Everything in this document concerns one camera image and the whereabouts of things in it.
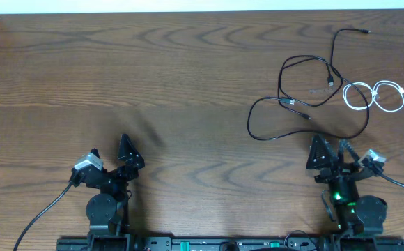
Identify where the black camera cable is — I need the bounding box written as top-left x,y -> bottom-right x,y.
372,163 -> 404,251
13,181 -> 75,251

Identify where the black left camera cable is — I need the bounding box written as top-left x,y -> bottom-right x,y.
13,181 -> 75,251

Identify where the white USB cable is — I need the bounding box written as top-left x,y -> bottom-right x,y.
342,80 -> 404,113

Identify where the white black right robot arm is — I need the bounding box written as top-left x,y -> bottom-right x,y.
306,135 -> 387,250

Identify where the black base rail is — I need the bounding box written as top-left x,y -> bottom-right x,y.
55,236 -> 404,251

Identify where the black USB cable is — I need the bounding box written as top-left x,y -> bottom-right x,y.
247,28 -> 371,142
277,54 -> 344,121

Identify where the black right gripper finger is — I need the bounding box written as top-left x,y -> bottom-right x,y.
306,135 -> 338,169
337,139 -> 359,163

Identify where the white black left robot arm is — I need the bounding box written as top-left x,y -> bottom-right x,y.
70,134 -> 145,250

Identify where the black right camera cable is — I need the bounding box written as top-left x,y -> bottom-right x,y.
372,163 -> 404,251

